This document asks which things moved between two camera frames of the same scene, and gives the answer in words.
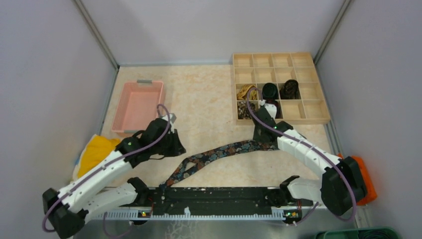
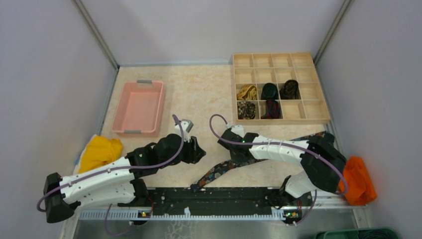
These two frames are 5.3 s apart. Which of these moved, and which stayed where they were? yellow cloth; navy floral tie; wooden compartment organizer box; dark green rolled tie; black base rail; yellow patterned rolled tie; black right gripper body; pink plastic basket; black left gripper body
Moved: black left gripper body; navy floral tie; black right gripper body
Stayed: dark green rolled tie; wooden compartment organizer box; pink plastic basket; black base rail; yellow patterned rolled tie; yellow cloth
